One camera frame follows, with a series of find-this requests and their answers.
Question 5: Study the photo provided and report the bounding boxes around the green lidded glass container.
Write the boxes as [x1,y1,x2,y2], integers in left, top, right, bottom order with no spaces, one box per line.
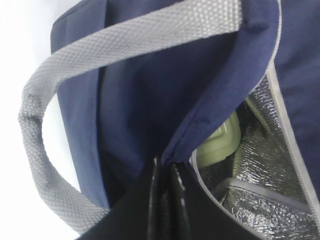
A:
[189,101,251,169]

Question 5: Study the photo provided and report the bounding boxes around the navy blue lunch bag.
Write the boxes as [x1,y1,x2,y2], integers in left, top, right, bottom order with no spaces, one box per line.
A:
[18,0,320,240]

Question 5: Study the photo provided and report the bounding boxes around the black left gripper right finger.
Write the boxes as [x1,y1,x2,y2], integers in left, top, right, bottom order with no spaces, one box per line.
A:
[164,163,243,240]

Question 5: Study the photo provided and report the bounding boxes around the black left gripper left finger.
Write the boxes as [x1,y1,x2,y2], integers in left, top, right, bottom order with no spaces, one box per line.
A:
[74,156,166,240]

